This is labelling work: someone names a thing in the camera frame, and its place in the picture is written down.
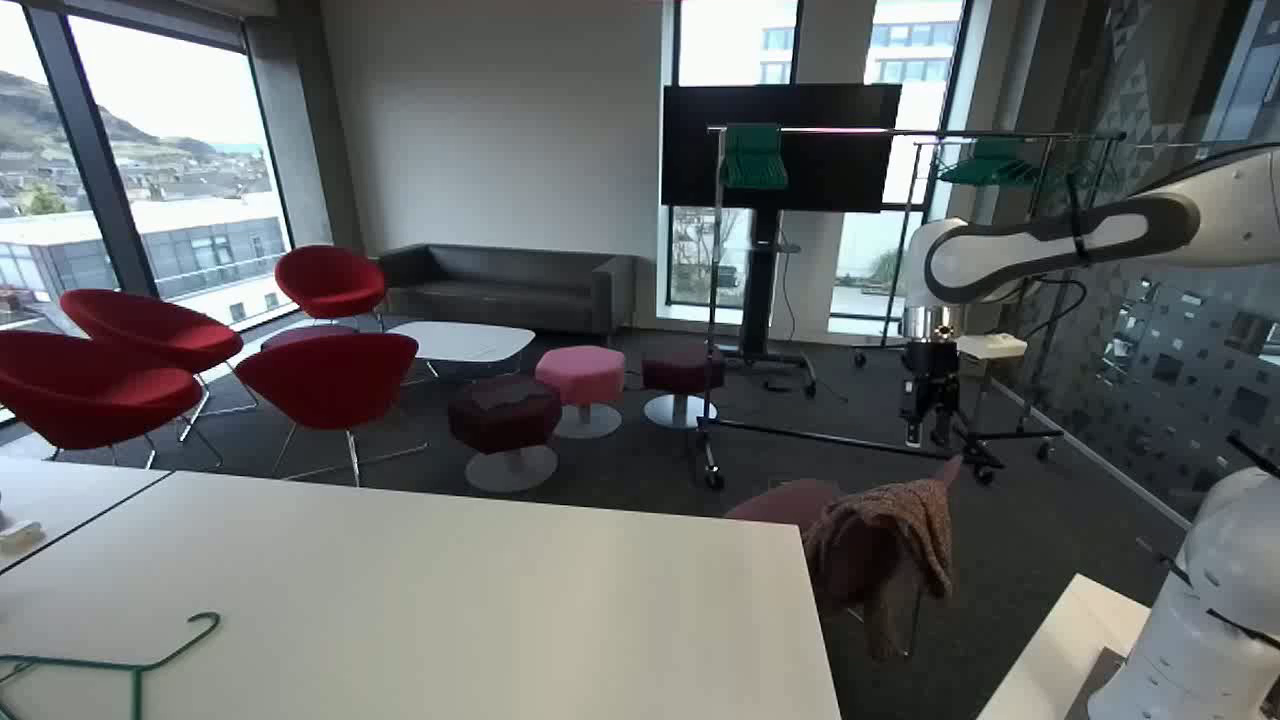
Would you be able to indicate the green garment on hanger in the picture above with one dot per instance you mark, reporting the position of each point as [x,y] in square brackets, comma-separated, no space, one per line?
[989,165]

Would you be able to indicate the brown knitted sweater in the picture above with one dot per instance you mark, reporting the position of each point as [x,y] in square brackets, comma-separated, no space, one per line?
[885,544]

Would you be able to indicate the mauve cloth garment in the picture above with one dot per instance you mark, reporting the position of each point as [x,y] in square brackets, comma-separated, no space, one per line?
[784,506]

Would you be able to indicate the small dark red stool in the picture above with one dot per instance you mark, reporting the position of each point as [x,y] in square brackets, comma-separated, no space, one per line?
[681,369]

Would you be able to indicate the black monitor floor stand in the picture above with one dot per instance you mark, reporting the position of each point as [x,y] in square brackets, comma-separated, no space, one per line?
[762,284]

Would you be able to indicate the metal rolling clothes rack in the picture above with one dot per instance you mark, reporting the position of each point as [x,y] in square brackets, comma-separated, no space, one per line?
[708,306]

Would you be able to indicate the pink round stool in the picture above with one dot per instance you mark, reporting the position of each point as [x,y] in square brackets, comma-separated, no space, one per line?
[582,373]

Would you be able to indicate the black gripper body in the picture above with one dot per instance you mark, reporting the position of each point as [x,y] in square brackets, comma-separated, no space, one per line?
[934,369]

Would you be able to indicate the small red lounge chair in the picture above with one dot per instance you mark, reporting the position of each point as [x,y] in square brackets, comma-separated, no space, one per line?
[328,277]

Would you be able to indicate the black flat screen monitor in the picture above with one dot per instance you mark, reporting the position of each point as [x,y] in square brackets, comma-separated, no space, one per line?
[781,115]

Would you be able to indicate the large dark red stool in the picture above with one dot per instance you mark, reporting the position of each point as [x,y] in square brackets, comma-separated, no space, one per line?
[507,412]

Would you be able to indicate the white low coffee table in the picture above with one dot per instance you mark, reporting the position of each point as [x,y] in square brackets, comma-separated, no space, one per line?
[462,341]

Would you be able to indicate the dark grey sofa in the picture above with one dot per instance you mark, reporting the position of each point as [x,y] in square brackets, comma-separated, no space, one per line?
[503,284]

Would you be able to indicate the white robot mount platform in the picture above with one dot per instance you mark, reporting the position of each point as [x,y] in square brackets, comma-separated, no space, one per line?
[1061,654]

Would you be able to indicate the green folded hanging garment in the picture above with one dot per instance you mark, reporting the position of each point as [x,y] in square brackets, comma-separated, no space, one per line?
[756,160]

